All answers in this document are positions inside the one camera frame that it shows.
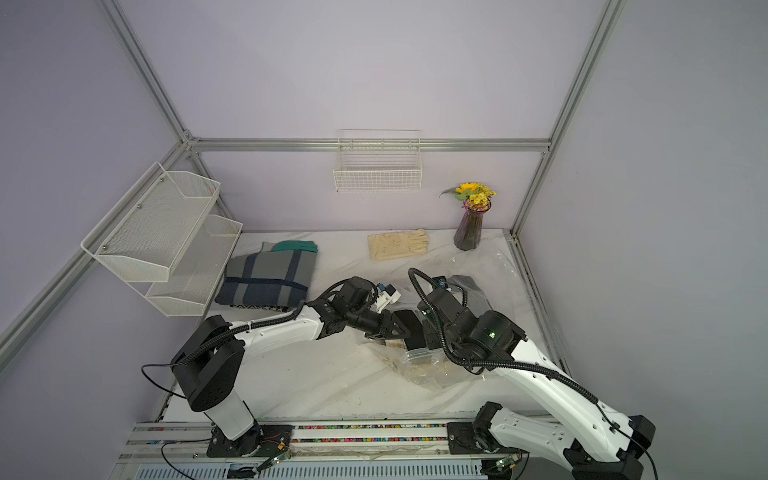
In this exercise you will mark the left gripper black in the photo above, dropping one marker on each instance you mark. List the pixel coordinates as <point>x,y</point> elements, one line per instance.
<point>386,326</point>

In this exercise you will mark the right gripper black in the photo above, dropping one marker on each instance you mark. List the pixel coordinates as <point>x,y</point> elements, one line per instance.
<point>433,336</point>

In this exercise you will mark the clear plastic vacuum bag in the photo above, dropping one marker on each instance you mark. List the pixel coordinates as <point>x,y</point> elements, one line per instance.
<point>493,272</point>

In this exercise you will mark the dark grey garment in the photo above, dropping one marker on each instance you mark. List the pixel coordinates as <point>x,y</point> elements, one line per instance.
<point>267,278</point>

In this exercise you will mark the black white checked scarf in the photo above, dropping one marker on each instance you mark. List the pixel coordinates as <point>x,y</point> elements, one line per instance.
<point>464,288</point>

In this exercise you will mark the black white houndstooth scarf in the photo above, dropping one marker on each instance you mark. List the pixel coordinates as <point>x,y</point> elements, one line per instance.
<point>273,308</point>

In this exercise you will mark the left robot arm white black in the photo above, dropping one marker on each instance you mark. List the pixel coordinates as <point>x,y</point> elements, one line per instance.
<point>207,366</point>

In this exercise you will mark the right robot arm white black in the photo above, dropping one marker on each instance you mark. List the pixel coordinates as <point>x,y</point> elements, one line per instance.
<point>588,438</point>

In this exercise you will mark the cream knitted scarf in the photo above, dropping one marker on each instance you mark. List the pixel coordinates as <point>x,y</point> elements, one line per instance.
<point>426,368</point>

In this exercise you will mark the beige leather gloves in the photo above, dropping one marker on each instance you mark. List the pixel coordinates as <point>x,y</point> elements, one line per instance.
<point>398,244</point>

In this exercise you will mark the purple glass vase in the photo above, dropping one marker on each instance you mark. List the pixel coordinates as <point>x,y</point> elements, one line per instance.
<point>468,234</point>

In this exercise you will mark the yellow flower bouquet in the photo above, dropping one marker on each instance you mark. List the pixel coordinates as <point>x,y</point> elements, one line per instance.
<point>472,195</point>

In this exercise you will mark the green work glove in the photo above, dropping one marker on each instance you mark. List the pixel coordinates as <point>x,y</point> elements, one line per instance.
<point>295,245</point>

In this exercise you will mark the white mesh two-tier shelf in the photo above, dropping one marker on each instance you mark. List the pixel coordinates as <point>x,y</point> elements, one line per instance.
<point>164,240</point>

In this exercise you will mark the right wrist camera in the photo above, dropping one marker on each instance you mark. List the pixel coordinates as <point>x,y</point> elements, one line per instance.
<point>441,282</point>

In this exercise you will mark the white wire wall basket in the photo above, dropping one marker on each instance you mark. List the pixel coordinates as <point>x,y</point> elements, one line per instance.
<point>378,161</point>

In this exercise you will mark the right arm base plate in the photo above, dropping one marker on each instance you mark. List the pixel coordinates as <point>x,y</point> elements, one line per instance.
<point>462,438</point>

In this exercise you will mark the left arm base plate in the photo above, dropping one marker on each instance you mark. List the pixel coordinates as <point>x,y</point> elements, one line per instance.
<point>260,441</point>

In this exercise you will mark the aluminium mounting rail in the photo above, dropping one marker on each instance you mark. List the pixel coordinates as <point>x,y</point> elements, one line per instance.
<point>423,437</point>

